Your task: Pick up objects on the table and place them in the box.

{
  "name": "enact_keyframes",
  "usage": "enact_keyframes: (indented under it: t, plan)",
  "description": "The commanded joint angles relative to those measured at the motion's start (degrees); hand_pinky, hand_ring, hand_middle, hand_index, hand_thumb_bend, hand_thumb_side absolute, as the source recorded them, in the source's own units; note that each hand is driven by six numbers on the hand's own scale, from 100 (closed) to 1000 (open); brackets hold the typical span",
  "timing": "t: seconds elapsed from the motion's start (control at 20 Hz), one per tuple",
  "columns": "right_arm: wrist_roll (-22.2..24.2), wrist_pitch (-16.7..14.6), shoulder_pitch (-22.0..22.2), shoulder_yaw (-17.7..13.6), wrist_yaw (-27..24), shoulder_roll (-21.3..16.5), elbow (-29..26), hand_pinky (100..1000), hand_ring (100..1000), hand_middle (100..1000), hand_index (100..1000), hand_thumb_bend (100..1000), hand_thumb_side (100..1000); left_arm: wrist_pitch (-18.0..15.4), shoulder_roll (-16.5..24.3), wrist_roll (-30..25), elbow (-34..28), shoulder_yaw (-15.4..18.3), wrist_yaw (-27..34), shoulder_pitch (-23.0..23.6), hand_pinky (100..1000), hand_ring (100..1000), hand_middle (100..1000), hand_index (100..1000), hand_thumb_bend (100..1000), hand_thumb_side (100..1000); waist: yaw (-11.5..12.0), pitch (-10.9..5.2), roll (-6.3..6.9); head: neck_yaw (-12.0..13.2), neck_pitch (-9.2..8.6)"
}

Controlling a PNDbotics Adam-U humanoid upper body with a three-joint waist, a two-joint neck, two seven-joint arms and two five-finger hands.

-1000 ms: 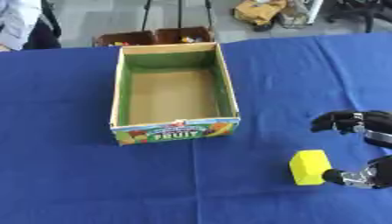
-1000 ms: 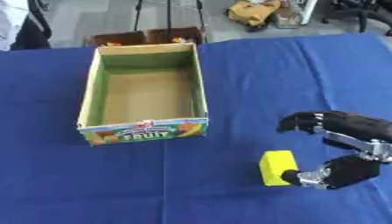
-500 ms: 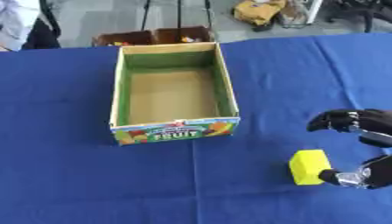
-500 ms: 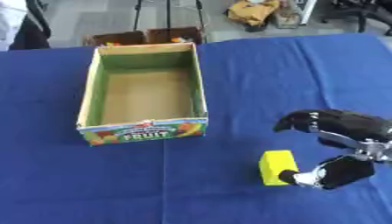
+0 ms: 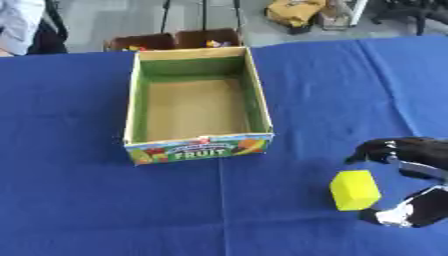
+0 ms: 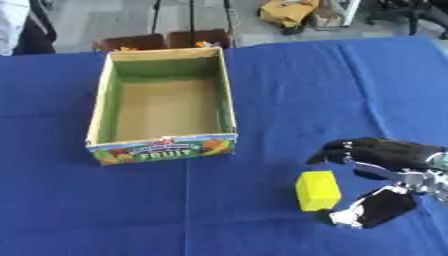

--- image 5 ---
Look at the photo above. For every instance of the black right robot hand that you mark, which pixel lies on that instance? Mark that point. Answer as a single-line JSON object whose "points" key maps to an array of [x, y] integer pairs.
{"points": [[429, 151]]}

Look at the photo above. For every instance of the brown cardboard box with toys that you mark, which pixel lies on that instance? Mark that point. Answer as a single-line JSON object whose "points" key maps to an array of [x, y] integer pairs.
{"points": [[175, 40]]}

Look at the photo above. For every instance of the cardboard box with green inside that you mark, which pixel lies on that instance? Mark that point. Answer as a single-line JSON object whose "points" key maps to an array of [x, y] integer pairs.
{"points": [[197, 110]]}

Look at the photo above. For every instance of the black chair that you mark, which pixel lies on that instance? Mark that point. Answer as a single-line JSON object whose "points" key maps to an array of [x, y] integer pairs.
{"points": [[411, 13]]}

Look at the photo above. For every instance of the yellow block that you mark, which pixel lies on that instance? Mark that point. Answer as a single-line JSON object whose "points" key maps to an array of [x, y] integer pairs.
{"points": [[354, 190]]}

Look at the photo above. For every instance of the black tripod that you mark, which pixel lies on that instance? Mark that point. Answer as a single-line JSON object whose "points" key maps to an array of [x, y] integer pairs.
{"points": [[202, 15]]}

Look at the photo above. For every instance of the person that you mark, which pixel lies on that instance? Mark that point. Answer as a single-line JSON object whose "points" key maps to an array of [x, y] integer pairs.
{"points": [[26, 26]]}

